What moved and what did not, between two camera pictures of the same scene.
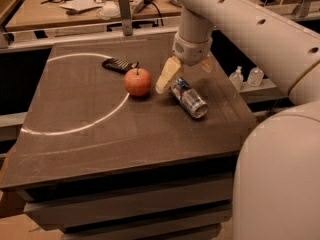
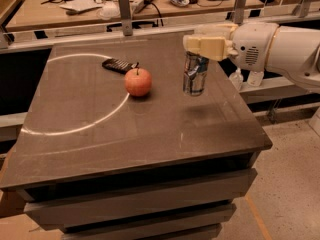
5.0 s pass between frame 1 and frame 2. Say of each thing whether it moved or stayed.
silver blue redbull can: moved
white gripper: moved
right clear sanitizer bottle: stayed
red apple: stayed
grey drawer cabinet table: stayed
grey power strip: stayed
